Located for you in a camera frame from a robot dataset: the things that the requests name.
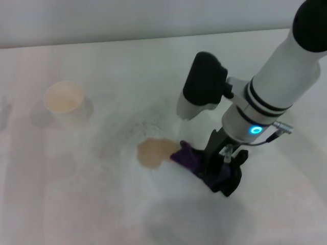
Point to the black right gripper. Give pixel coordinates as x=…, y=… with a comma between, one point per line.
x=221, y=148

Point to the purple rag with black edge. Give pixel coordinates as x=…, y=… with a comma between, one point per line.
x=189, y=158

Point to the white paper cup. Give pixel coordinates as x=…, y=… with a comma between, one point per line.
x=64, y=99

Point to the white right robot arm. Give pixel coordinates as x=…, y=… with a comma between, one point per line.
x=276, y=76

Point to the large brown water stain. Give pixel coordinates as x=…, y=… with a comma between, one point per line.
x=153, y=153

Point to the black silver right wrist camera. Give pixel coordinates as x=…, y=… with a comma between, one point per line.
x=201, y=84

